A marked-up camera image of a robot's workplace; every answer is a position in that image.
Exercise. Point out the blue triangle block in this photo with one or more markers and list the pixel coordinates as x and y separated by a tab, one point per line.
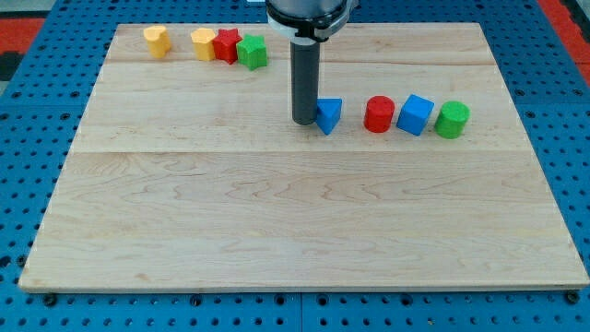
328	114

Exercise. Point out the green star block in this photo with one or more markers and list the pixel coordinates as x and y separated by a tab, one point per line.
251	51

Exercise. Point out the red star block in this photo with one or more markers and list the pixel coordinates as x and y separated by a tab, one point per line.
225	45

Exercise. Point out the red cylinder block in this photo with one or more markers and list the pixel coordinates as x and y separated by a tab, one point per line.
379	114

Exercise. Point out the wooden board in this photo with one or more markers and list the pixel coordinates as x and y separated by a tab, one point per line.
190	176

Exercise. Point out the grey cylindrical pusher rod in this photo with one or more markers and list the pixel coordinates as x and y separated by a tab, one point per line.
304	74

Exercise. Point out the blue cube block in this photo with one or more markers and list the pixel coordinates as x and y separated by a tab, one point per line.
414	114

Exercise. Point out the yellow pentagon block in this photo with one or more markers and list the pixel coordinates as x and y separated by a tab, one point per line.
202	40

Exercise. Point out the green cylinder block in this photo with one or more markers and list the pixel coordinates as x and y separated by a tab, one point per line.
452	119

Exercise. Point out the yellow heart block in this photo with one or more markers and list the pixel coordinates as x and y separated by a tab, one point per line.
158	40

